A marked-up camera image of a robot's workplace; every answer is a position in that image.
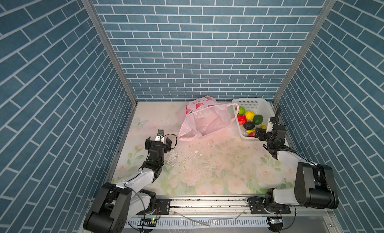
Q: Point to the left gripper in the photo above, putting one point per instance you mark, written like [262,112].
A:
[167,147]

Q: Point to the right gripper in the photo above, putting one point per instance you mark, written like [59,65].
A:
[263,133]

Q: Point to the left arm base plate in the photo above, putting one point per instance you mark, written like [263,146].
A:
[163,206]

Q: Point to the light green bumpy fruit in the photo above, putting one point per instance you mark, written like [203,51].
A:
[241,111]

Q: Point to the yellow banana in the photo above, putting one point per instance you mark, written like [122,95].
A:
[262,126]

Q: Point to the white perforated plastic basket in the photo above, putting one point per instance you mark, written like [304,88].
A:
[258,106]

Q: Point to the dark avocado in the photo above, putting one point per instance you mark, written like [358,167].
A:
[249,125]

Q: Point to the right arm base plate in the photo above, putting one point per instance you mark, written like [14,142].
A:
[259,205]

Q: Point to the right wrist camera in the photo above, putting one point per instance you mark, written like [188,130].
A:
[270,124]

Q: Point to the dark green lime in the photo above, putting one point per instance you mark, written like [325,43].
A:
[258,119]

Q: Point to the red apple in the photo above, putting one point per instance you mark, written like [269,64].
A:
[242,119]

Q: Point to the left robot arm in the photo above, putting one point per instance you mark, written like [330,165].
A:
[114,204]

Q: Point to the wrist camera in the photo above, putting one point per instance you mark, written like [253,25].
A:
[270,124]
[160,135]

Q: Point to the aluminium front rail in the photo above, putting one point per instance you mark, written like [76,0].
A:
[217,208]

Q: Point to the pink plastic bag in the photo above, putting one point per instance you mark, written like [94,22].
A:
[204,117]

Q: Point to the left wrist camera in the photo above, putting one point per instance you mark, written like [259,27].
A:
[160,135]

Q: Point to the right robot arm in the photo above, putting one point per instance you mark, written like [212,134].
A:
[315,185]

